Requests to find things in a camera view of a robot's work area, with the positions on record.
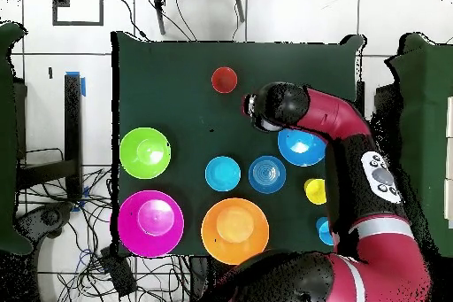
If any red-orange plastic cup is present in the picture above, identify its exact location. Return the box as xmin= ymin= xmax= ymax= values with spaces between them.
xmin=211 ymin=66 xmax=239 ymax=95

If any large blue plastic bowl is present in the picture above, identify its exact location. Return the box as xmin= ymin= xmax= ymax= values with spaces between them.
xmin=277 ymin=128 xmax=328 ymax=167

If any white boxes stack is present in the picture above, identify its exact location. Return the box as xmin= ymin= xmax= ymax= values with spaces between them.
xmin=443 ymin=95 xmax=453 ymax=229

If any dark green tablecloth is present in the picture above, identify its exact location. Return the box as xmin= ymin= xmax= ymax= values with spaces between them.
xmin=110 ymin=30 xmax=367 ymax=259

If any medium translucent blue bowl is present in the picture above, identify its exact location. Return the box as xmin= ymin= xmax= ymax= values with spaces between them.
xmin=248 ymin=155 xmax=288 ymax=195

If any small cyan plastic bowl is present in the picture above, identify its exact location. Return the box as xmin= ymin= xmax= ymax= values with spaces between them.
xmin=204 ymin=155 xmax=242 ymax=193

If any yellow plastic cup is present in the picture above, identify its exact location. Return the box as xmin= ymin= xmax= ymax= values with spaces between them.
xmin=303 ymin=177 xmax=327 ymax=206

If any lime green plastic bowl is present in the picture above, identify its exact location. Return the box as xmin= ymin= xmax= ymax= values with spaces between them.
xmin=119 ymin=127 xmax=173 ymax=180

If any orange plastic bowl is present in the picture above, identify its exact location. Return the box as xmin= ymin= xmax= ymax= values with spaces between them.
xmin=200 ymin=197 xmax=271 ymax=267

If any light blue plastic cup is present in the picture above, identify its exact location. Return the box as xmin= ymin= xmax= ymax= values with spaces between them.
xmin=315 ymin=216 xmax=334 ymax=247

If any magenta pink plastic bowl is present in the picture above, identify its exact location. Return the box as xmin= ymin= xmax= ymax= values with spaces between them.
xmin=117 ymin=189 xmax=186 ymax=259

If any blue tape strip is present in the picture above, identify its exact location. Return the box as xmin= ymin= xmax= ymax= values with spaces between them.
xmin=65 ymin=70 xmax=87 ymax=97

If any green cloth covered side table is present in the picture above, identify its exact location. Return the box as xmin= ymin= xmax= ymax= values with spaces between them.
xmin=0 ymin=20 xmax=35 ymax=256
xmin=385 ymin=32 xmax=453 ymax=264

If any black power brick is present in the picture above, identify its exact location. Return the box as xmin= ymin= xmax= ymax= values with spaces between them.
xmin=98 ymin=245 xmax=138 ymax=298

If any black metal table frame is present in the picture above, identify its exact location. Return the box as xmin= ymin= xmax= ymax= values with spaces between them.
xmin=15 ymin=73 xmax=84 ymax=204
xmin=354 ymin=80 xmax=403 ymax=129

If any black cable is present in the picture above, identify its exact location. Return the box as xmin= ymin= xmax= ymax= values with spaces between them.
xmin=113 ymin=0 xmax=150 ymax=42

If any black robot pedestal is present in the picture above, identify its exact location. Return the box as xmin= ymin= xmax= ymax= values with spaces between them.
xmin=188 ymin=255 xmax=213 ymax=302

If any tangle of floor cables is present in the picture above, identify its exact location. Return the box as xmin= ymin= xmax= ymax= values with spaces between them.
xmin=17 ymin=147 xmax=192 ymax=302

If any gray pedestal foot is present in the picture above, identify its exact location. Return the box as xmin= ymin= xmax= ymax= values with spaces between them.
xmin=15 ymin=201 xmax=74 ymax=243

